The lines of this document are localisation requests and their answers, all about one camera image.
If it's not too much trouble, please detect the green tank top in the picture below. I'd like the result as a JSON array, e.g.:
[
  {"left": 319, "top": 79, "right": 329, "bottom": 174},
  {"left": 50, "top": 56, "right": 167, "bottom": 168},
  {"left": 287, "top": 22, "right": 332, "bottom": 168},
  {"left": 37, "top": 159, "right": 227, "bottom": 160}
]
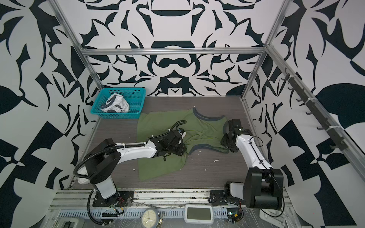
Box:
[{"left": 137, "top": 108, "right": 230, "bottom": 181}]

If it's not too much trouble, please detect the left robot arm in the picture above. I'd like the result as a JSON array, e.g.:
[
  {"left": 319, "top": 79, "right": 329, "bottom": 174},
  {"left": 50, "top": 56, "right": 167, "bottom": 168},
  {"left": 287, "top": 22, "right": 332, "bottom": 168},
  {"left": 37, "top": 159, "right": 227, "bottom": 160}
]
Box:
[{"left": 74, "top": 128, "right": 186, "bottom": 200}]

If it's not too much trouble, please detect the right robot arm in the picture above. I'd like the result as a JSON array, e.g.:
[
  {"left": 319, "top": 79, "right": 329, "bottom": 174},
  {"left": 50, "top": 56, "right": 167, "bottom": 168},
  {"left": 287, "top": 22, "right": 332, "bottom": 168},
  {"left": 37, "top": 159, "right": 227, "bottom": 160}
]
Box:
[{"left": 221, "top": 119, "right": 284, "bottom": 210}]

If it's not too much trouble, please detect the white grey tank top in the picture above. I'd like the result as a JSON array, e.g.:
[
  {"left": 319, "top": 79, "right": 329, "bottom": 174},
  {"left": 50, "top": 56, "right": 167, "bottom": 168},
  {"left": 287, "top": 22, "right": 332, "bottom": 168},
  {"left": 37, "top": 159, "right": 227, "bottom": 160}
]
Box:
[{"left": 101, "top": 93, "right": 130, "bottom": 113}]

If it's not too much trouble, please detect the teal plastic basket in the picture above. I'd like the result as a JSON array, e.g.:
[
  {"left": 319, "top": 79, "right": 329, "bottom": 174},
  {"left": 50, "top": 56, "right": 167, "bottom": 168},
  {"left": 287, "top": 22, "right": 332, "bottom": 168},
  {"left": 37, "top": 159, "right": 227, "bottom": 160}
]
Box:
[{"left": 90, "top": 87, "right": 145, "bottom": 119}]

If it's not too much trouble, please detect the white digital timer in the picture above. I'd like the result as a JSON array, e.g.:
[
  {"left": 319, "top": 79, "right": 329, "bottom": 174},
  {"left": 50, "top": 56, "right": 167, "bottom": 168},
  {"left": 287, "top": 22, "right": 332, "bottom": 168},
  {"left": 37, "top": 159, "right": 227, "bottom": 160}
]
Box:
[{"left": 184, "top": 204, "right": 214, "bottom": 225}]

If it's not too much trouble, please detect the round analog clock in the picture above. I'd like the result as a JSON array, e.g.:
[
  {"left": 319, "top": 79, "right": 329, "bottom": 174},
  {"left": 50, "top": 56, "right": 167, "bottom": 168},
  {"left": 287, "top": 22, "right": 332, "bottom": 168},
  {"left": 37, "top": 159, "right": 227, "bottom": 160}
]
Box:
[{"left": 141, "top": 208, "right": 160, "bottom": 228}]

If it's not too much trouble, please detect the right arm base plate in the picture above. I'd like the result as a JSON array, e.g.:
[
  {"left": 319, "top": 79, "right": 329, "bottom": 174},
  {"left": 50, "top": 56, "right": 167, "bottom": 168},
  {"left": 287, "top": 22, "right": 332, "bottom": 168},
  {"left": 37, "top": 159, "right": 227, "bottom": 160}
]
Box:
[{"left": 208, "top": 190, "right": 244, "bottom": 206}]

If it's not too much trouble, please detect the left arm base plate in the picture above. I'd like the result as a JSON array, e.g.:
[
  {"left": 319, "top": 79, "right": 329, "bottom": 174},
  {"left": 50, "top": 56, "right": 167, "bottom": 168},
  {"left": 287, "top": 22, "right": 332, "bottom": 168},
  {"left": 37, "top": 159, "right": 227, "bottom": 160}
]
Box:
[{"left": 92, "top": 191, "right": 135, "bottom": 207}]

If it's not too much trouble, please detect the black corrugated cable hose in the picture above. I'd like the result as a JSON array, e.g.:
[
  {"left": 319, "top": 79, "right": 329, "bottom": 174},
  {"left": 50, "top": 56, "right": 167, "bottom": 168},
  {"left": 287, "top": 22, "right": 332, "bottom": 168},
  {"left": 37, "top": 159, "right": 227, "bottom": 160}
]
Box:
[{"left": 73, "top": 119, "right": 187, "bottom": 226}]

